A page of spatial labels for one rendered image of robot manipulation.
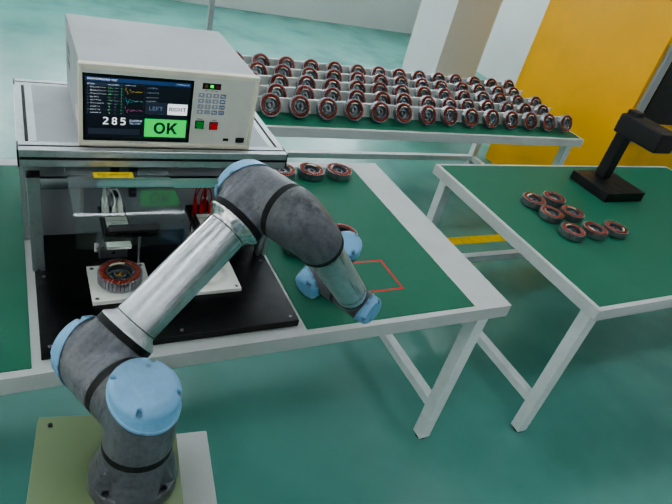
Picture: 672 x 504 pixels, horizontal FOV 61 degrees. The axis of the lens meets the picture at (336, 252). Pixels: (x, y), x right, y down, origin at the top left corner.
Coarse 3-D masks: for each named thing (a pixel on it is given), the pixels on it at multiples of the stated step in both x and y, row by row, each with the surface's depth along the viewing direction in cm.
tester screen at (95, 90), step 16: (96, 80) 133; (112, 80) 134; (128, 80) 136; (144, 80) 137; (96, 96) 135; (112, 96) 136; (128, 96) 138; (144, 96) 139; (160, 96) 141; (176, 96) 143; (96, 112) 137; (112, 112) 138; (128, 112) 140; (144, 112) 142; (128, 128) 142
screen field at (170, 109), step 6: (150, 108) 142; (156, 108) 142; (162, 108) 143; (168, 108) 144; (174, 108) 144; (180, 108) 145; (186, 108) 146; (162, 114) 144; (168, 114) 144; (174, 114) 145; (180, 114) 146; (186, 114) 146
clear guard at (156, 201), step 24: (72, 168) 140; (96, 168) 142; (120, 168) 145; (144, 168) 148; (72, 192) 131; (96, 192) 134; (120, 192) 136; (144, 192) 139; (168, 192) 141; (96, 216) 127; (120, 216) 129; (144, 216) 132; (168, 216) 134; (96, 240) 126; (120, 240) 129; (144, 240) 131; (168, 240) 133
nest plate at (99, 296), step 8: (88, 272) 153; (96, 272) 153; (144, 272) 158; (88, 280) 151; (96, 280) 151; (96, 288) 148; (96, 296) 146; (104, 296) 147; (112, 296) 147; (120, 296) 148; (96, 304) 145; (104, 304) 146
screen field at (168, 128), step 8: (152, 120) 144; (160, 120) 145; (168, 120) 145; (176, 120) 146; (184, 120) 147; (144, 128) 144; (152, 128) 145; (160, 128) 146; (168, 128) 147; (176, 128) 148; (184, 128) 149; (144, 136) 145; (152, 136) 146; (160, 136) 147; (168, 136) 148; (176, 136) 149; (184, 136) 150
